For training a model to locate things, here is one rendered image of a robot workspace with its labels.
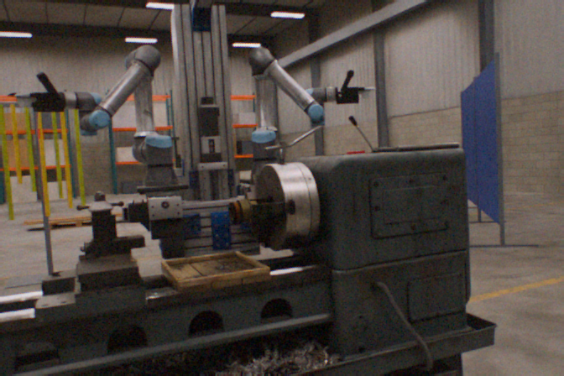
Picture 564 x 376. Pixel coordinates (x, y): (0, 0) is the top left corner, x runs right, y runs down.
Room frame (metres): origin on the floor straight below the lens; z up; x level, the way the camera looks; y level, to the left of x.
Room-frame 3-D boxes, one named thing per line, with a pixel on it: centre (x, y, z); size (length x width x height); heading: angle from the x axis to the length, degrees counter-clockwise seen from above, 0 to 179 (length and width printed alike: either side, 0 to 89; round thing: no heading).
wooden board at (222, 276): (1.70, 0.28, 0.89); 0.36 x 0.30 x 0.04; 23
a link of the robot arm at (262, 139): (2.43, 0.11, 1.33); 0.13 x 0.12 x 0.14; 175
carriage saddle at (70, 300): (1.55, 0.65, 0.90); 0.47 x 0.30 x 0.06; 23
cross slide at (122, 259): (1.58, 0.61, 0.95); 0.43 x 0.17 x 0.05; 23
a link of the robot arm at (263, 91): (2.56, 0.10, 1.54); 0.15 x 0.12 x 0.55; 175
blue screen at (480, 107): (7.99, -3.05, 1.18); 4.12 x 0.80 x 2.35; 166
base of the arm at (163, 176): (2.28, 0.59, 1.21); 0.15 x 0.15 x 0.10
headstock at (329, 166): (1.98, -0.34, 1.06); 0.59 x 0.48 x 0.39; 113
